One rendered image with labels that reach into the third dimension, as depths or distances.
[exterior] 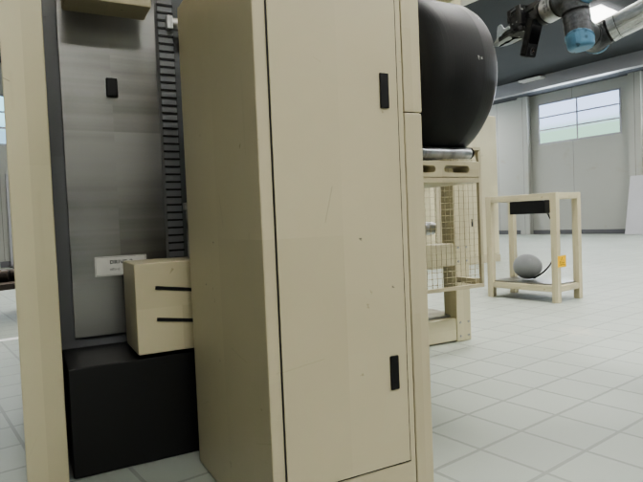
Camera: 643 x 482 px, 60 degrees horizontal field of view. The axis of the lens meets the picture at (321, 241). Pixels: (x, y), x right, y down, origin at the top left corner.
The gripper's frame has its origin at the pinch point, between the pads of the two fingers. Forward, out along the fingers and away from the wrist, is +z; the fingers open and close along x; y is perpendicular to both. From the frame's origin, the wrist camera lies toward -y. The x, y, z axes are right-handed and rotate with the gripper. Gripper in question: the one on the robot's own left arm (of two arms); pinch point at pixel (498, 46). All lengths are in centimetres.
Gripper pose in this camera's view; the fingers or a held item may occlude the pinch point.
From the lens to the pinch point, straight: 206.6
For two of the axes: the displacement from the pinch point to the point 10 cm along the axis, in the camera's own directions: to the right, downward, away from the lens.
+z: -4.6, 1.1, 8.8
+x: -8.8, 0.5, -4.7
